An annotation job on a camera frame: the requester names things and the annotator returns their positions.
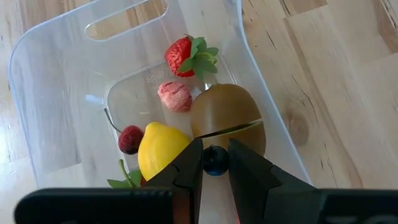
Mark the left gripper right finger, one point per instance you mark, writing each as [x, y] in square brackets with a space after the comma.
[258, 186]

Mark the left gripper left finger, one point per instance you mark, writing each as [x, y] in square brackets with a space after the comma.
[189, 174]

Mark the dark plastic blueberry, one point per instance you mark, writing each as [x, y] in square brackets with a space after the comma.
[216, 160]

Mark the yellow plastic lemon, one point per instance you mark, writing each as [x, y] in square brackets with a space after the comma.
[158, 149]

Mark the red plastic strawberry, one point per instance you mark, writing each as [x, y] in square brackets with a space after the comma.
[178, 56]
[135, 178]

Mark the dark red plastic cherry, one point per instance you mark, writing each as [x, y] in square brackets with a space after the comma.
[130, 140]

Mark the brown plastic kiwi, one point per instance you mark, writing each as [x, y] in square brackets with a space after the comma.
[224, 109]

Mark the pink plastic raspberry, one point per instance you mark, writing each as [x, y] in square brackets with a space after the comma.
[174, 96]

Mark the clear plastic tupperware container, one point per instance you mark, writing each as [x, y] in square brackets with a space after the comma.
[62, 109]

